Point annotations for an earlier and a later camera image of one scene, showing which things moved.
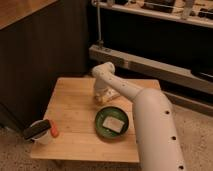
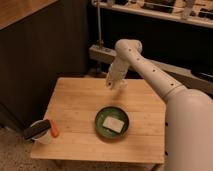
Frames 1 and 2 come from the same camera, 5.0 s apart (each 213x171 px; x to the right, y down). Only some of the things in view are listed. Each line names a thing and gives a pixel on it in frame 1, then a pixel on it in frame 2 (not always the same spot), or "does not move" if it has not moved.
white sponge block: (113, 124) does not move
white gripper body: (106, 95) → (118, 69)
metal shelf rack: (162, 45) does not move
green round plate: (113, 112) does not move
